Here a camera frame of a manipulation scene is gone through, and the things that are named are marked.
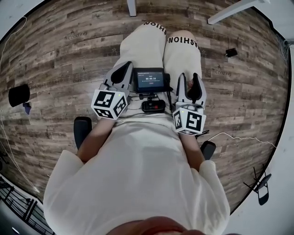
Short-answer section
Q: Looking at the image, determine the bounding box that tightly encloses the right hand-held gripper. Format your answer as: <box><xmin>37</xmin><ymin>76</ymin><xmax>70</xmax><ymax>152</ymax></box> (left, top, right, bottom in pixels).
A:
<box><xmin>172</xmin><ymin>73</ymin><xmax>207</xmax><ymax>136</ymax></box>

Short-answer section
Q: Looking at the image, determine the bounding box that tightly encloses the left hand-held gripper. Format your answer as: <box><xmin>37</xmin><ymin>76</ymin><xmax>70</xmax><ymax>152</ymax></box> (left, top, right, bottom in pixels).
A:
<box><xmin>91</xmin><ymin>61</ymin><xmax>135</xmax><ymax>120</ymax></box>

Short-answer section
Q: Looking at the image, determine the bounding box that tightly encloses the person's right forearm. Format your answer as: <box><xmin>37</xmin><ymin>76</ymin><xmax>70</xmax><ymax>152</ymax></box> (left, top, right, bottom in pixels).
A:
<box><xmin>180</xmin><ymin>133</ymin><xmax>206</xmax><ymax>172</ymax></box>

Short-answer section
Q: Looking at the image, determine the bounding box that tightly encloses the person's left forearm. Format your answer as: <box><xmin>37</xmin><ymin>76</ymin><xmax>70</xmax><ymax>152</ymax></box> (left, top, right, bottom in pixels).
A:
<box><xmin>77</xmin><ymin>118</ymin><xmax>115</xmax><ymax>163</ymax></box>

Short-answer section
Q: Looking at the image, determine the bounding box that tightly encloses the small black monitor screen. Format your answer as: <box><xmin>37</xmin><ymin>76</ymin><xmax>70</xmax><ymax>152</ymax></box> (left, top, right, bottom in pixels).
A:
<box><xmin>133</xmin><ymin>67</ymin><xmax>171</xmax><ymax>101</ymax></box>

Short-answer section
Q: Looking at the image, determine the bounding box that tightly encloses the person's right leg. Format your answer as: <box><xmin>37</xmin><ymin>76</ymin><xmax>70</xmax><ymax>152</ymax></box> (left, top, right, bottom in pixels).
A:
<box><xmin>169</xmin><ymin>30</ymin><xmax>196</xmax><ymax>39</ymax></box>

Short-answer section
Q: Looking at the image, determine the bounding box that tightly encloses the white table leg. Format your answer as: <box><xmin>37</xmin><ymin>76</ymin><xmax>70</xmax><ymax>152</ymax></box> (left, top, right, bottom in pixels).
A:
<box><xmin>126</xmin><ymin>0</ymin><xmax>137</xmax><ymax>17</ymax></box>
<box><xmin>207</xmin><ymin>0</ymin><xmax>257</xmax><ymax>25</ymax></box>

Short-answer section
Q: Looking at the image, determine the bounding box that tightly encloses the black round bin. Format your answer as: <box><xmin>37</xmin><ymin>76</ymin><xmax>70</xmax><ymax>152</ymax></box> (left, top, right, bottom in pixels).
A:
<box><xmin>8</xmin><ymin>84</ymin><xmax>31</xmax><ymax>108</ymax></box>

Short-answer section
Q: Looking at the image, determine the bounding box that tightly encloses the beige t-shirt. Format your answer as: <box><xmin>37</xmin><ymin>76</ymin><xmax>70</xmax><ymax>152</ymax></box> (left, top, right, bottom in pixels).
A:
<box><xmin>43</xmin><ymin>113</ymin><xmax>231</xmax><ymax>235</ymax></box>

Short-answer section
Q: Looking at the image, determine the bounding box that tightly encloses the black folding chair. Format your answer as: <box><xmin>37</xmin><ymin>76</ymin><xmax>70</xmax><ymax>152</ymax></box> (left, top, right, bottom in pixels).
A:
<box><xmin>243</xmin><ymin>167</ymin><xmax>272</xmax><ymax>206</ymax></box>

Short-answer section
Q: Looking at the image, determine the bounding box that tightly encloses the person's face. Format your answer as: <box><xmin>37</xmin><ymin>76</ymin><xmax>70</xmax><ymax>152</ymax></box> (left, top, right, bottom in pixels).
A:
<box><xmin>101</xmin><ymin>215</ymin><xmax>203</xmax><ymax>235</ymax></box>

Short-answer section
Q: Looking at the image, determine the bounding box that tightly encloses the black metal rack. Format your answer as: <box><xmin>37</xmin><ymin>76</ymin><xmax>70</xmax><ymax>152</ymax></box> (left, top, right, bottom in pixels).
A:
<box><xmin>0</xmin><ymin>174</ymin><xmax>55</xmax><ymax>235</ymax></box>

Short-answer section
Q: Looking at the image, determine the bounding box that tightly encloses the black recorder with red button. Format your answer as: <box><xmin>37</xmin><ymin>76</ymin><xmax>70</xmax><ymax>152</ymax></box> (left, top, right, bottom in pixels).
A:
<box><xmin>141</xmin><ymin>100</ymin><xmax>166</xmax><ymax>113</ymax></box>

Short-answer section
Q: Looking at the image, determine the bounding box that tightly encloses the short white cable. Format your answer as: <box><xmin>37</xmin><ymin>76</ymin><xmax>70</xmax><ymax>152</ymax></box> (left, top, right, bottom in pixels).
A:
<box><xmin>208</xmin><ymin>132</ymin><xmax>277</xmax><ymax>149</ymax></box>

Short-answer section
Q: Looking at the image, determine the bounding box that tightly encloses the tangle of grey wires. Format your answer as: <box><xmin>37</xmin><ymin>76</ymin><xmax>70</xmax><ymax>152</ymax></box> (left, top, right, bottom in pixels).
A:
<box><xmin>277</xmin><ymin>32</ymin><xmax>291</xmax><ymax>76</ymax></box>

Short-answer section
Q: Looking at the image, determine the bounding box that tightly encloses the long white cable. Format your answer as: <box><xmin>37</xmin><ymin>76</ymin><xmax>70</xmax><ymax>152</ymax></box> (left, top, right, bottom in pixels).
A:
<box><xmin>0</xmin><ymin>16</ymin><xmax>41</xmax><ymax>193</ymax></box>

